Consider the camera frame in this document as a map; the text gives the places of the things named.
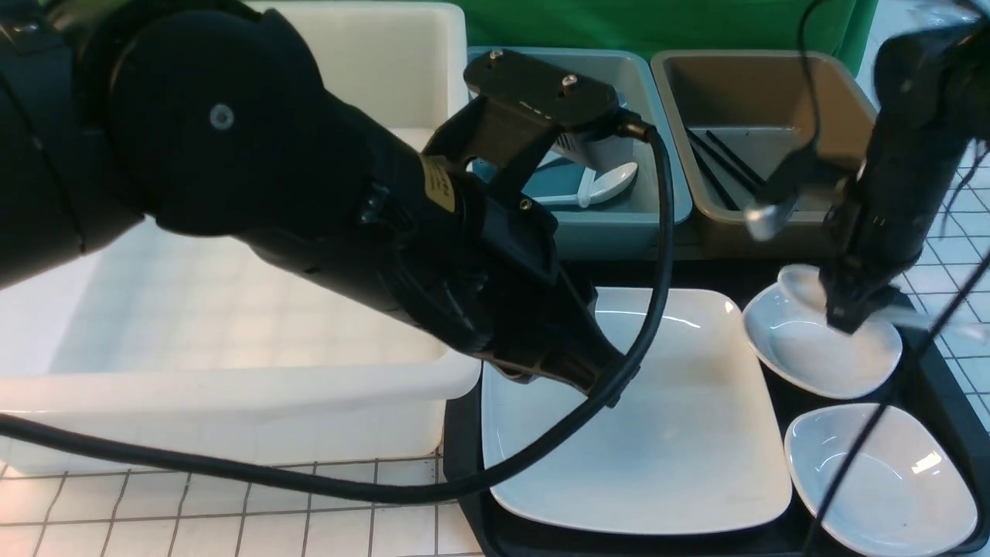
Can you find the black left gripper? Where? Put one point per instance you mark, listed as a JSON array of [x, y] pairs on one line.
[[483, 276]]

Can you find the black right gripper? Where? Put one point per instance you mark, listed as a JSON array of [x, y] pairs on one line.
[[883, 218]]

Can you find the white spoon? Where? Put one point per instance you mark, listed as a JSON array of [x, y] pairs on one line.
[[594, 189], [801, 283]]

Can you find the large white square plate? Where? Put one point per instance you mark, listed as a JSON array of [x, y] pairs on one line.
[[693, 446]]

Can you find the black chopstick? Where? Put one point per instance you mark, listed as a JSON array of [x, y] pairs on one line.
[[738, 140], [752, 177], [714, 182]]

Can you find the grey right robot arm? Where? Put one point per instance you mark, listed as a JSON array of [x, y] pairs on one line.
[[932, 87]]

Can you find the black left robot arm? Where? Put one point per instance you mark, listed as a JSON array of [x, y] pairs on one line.
[[213, 119]]

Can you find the black serving tray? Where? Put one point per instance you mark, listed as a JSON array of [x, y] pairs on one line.
[[927, 389]]

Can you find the blue plastic bin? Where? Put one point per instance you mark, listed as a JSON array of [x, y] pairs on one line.
[[625, 227]]

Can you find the black chopstick in bin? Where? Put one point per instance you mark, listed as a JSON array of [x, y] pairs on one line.
[[714, 182]]

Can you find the brown plastic bin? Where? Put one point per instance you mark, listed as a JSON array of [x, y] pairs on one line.
[[761, 92]]

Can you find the green cloth backdrop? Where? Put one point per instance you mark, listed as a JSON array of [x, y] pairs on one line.
[[640, 27]]

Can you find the large white plastic tub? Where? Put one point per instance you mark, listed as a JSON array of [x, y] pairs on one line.
[[196, 345]]

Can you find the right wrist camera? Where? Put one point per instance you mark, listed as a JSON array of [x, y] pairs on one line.
[[772, 206]]

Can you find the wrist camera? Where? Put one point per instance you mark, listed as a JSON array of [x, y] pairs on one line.
[[523, 108], [772, 206]]

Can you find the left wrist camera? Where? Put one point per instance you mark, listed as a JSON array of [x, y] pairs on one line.
[[523, 108]]

